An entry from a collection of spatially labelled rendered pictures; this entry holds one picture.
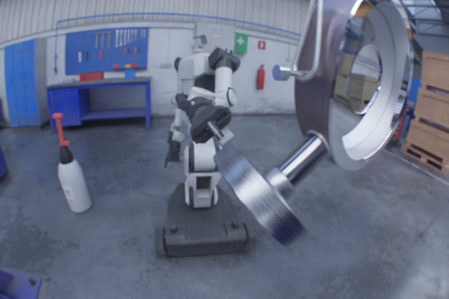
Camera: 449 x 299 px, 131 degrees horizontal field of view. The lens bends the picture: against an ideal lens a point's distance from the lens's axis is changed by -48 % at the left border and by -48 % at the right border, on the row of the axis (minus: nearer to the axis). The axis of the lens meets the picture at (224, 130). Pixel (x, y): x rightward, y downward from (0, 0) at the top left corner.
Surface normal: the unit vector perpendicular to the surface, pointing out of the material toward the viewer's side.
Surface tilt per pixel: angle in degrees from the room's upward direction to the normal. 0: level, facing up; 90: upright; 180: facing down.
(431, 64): 90
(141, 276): 0
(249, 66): 90
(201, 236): 0
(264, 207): 60
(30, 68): 90
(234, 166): 42
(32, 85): 90
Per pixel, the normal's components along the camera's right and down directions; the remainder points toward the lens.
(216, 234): 0.07, -0.95
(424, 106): -0.95, 0.04
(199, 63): -0.07, 0.15
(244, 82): 0.33, 0.32
